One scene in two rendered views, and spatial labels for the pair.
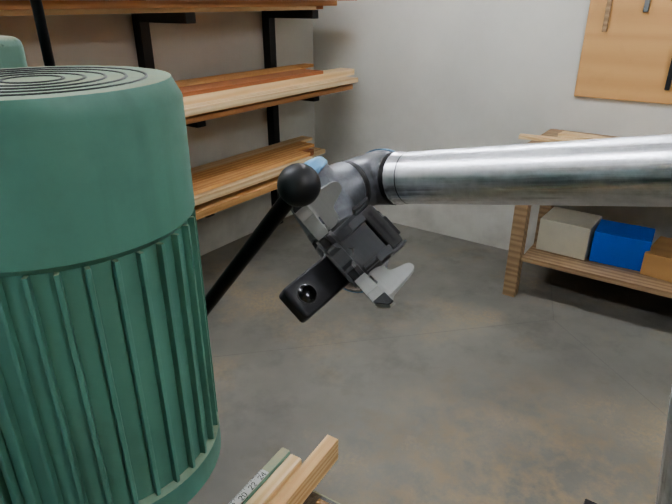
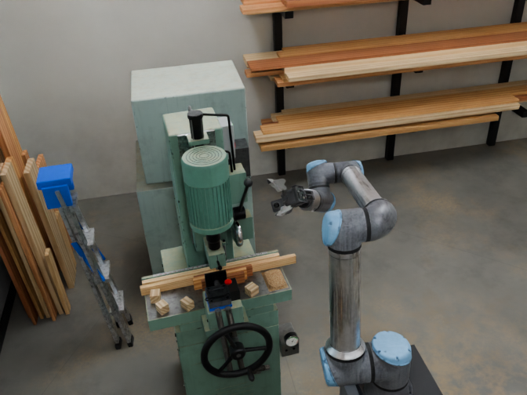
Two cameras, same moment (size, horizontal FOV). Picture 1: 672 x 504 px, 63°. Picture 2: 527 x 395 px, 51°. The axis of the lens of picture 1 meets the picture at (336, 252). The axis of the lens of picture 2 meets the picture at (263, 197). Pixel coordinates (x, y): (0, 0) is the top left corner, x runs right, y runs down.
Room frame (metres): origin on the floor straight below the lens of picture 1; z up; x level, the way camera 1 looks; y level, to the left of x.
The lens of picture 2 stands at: (-0.78, -1.25, 2.49)
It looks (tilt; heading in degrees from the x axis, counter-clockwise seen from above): 33 degrees down; 45
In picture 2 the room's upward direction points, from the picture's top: 3 degrees counter-clockwise
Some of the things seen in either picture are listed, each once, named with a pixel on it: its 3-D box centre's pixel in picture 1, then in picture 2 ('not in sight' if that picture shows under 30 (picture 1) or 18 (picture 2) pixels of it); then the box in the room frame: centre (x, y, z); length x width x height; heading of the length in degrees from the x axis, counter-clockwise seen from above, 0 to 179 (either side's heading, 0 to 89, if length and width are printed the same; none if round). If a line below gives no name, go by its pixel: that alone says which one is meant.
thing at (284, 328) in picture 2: not in sight; (287, 339); (0.50, -0.07, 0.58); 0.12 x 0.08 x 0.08; 59
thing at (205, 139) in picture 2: not in sight; (197, 132); (0.42, 0.31, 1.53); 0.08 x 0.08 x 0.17; 59
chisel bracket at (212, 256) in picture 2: not in sight; (215, 252); (0.36, 0.20, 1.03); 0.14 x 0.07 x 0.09; 59
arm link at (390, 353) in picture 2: not in sight; (388, 358); (0.55, -0.56, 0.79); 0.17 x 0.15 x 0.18; 138
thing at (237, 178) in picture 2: not in sight; (236, 183); (0.59, 0.29, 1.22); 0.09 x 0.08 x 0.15; 59
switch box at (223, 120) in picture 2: not in sight; (225, 138); (0.64, 0.39, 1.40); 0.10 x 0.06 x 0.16; 59
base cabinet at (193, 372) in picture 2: not in sight; (222, 344); (0.41, 0.29, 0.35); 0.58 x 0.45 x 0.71; 59
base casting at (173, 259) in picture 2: not in sight; (216, 284); (0.41, 0.29, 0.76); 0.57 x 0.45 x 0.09; 59
